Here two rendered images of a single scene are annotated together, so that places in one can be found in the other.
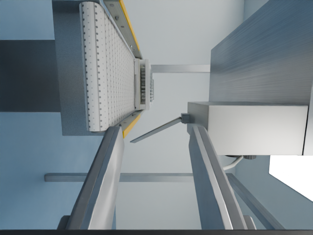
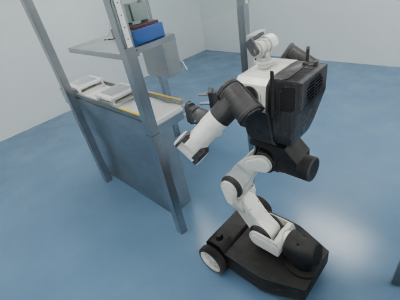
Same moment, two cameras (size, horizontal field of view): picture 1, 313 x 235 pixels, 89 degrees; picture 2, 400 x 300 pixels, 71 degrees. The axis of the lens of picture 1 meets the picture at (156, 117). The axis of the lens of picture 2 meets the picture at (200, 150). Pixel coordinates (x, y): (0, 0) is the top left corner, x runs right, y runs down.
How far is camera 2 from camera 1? 1.54 m
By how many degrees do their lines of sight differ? 45
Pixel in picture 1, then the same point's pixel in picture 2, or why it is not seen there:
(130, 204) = not seen: hidden behind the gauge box
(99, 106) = (176, 110)
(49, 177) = (177, 133)
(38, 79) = (164, 138)
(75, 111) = (177, 117)
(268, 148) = (175, 52)
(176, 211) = not seen: outside the picture
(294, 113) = (165, 48)
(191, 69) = (51, 49)
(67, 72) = (168, 125)
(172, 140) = (70, 11)
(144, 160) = not seen: hidden behind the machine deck
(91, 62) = (166, 118)
